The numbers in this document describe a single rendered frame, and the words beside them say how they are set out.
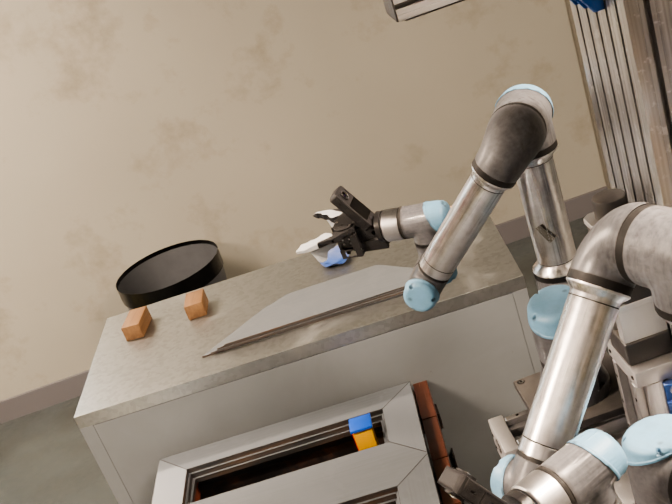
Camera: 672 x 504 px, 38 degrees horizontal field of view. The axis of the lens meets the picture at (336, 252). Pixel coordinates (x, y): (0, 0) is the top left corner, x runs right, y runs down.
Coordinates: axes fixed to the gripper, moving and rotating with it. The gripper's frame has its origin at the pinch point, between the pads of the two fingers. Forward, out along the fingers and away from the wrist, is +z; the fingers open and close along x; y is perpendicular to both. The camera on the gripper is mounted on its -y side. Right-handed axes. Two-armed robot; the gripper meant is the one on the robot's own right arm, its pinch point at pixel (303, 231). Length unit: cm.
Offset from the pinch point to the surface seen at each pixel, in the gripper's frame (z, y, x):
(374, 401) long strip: 5, 61, 6
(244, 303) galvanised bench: 51, 46, 38
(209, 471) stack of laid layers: 48, 60, -17
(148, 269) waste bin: 185, 111, 167
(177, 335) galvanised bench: 68, 44, 24
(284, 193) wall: 120, 107, 211
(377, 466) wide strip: -4, 58, -21
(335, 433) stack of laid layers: 15, 63, -4
